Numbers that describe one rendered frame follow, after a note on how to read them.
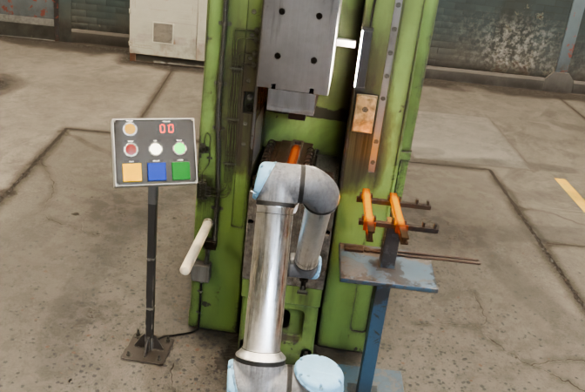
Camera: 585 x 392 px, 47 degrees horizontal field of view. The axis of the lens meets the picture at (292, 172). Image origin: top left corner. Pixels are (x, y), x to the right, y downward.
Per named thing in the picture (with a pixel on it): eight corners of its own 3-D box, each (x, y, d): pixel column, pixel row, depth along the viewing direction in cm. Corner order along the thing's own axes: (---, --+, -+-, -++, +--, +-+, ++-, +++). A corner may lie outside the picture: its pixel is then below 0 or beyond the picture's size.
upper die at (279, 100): (312, 116, 283) (315, 94, 280) (265, 110, 284) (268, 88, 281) (319, 89, 322) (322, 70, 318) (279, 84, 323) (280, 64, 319)
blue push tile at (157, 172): (166, 180, 279) (166, 161, 280) (148, 181, 276) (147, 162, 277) (166, 180, 281) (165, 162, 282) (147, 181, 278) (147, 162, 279)
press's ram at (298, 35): (348, 98, 279) (362, 0, 263) (256, 86, 281) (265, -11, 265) (351, 73, 317) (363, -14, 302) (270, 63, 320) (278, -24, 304)
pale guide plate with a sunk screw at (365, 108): (372, 133, 296) (377, 97, 290) (351, 131, 297) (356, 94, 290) (372, 132, 298) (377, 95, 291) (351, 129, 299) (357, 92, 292)
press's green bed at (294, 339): (311, 371, 327) (322, 289, 309) (235, 360, 329) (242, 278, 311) (319, 307, 378) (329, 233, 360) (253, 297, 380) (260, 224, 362)
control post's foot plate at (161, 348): (164, 367, 319) (164, 351, 315) (118, 360, 320) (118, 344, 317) (176, 339, 339) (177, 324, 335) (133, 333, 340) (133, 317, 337)
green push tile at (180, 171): (190, 179, 282) (189, 161, 283) (172, 179, 280) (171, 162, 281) (189, 179, 284) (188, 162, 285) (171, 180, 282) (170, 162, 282)
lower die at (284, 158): (304, 192, 297) (305, 174, 294) (258, 185, 298) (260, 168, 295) (311, 158, 336) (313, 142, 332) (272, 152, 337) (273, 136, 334)
